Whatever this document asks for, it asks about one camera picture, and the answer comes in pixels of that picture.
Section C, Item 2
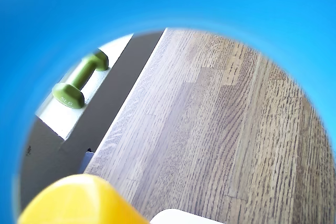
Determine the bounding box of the blue plastic ring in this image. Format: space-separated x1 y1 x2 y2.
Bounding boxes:
0 0 336 224

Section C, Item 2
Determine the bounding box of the green dumbbell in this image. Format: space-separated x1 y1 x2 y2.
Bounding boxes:
51 50 109 109

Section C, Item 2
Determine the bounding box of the yellow peg on white base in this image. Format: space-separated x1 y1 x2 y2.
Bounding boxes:
17 174 224 224

